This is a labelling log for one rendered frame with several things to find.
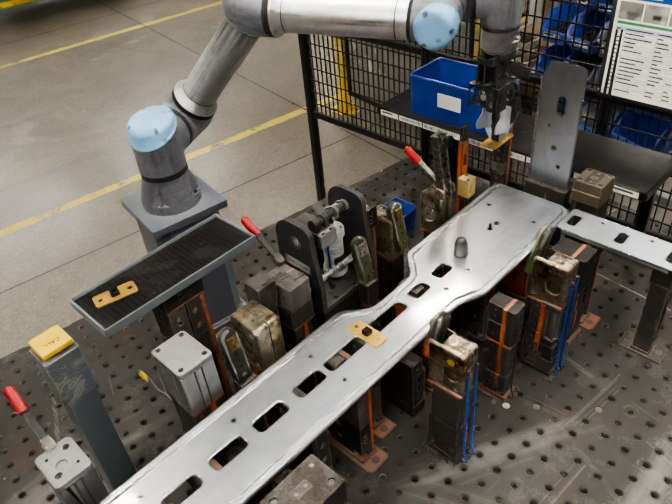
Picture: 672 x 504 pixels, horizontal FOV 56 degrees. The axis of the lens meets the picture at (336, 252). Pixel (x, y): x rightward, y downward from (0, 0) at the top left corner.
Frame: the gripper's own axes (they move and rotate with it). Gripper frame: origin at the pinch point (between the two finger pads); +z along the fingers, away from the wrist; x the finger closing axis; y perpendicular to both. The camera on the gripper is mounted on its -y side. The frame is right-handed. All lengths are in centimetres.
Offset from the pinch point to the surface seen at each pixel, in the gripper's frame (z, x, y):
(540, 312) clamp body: 37.9, 19.5, 7.8
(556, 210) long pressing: 27.1, 8.9, -17.0
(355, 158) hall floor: 129, -172, -132
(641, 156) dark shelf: 25, 16, -49
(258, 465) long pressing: 26, 5, 82
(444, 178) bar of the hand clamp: 17.7, -14.6, -0.9
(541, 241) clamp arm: 18.3, 16.9, 7.1
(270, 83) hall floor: 129, -304, -180
